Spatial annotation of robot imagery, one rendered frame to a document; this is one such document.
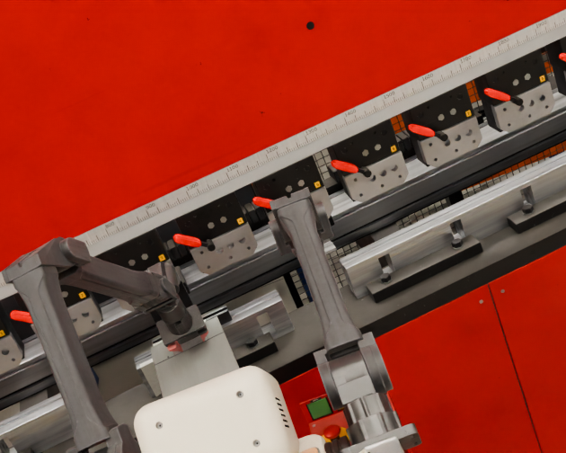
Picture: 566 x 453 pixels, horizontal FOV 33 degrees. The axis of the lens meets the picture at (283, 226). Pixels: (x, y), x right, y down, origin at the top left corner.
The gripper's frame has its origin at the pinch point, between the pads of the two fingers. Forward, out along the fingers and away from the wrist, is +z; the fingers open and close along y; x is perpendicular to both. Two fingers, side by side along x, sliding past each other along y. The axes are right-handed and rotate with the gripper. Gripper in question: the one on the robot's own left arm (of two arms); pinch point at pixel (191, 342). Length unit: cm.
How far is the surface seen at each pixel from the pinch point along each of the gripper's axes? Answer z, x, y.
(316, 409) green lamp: 10.5, 24.1, -19.7
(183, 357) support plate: 0.7, 2.2, 3.0
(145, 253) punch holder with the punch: -16.4, -16.6, 0.5
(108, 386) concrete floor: 170, -105, 54
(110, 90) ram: -50, -34, -8
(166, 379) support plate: -1.9, 7.3, 8.2
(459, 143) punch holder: -9, -13, -78
